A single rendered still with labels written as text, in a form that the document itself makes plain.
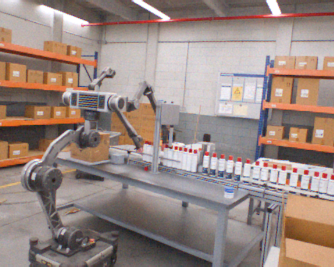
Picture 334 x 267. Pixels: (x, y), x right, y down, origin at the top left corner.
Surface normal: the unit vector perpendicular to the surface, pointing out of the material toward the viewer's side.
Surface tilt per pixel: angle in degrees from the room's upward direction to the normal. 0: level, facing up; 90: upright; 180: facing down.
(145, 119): 90
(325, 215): 38
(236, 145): 90
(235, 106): 90
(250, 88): 88
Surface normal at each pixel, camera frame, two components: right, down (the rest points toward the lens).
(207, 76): -0.45, 0.06
